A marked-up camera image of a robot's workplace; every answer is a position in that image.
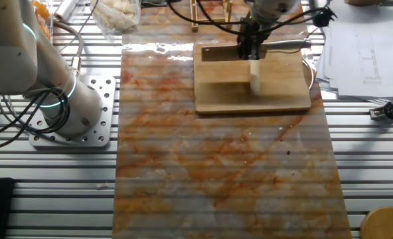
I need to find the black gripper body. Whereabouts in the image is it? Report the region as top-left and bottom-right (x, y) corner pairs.
(237, 18), (264, 43)

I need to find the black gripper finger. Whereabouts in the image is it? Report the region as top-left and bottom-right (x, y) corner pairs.
(238, 39), (254, 51)
(240, 46), (262, 62)

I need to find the steel kitchen knife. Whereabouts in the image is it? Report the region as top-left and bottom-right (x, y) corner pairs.
(200, 39), (313, 63)

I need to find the white radish piece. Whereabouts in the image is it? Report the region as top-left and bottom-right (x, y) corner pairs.
(249, 58), (262, 98)

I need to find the plastic bag of radish pieces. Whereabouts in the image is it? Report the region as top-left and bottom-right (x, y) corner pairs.
(90, 0), (142, 36)

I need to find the wooden cutting board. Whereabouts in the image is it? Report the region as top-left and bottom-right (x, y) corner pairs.
(192, 40), (313, 116)

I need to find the wooden peg rack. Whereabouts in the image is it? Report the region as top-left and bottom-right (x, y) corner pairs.
(189, 0), (234, 33)

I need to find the white paper stack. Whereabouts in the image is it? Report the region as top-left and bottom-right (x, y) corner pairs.
(315, 2), (393, 104)

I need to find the cardboard box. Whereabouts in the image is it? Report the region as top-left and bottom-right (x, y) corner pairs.
(344, 0), (384, 7)

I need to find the stained clear plastic sheet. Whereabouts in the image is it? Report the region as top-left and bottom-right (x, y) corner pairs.
(112, 0), (353, 239)

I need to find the white plastic wrap roll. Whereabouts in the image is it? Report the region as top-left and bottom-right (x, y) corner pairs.
(52, 0), (82, 23)

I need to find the bag of orange food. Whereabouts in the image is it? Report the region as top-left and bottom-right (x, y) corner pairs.
(31, 0), (52, 39)

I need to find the thick black cable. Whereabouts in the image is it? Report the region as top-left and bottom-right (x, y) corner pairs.
(166, 0), (249, 27)
(195, 0), (251, 37)

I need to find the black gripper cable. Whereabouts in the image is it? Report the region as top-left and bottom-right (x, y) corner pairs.
(258, 7), (320, 35)

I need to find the thin black wire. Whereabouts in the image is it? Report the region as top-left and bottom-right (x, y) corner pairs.
(282, 26), (320, 54)

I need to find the thin metal wire loop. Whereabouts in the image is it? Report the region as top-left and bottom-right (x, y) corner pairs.
(301, 57), (317, 92)

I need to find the metal clamp bracket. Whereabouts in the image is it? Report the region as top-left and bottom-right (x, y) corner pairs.
(368, 96), (393, 121)

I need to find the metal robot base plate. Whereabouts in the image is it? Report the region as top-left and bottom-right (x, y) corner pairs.
(28, 75), (118, 148)

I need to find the thin dark cable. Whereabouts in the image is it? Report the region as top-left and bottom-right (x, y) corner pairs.
(58, 0), (100, 53)

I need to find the grey conduit hose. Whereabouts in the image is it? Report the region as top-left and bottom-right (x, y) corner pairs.
(52, 20), (85, 78)

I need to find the black base cable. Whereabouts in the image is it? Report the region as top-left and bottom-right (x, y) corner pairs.
(0, 96), (71, 151)
(0, 88), (68, 137)

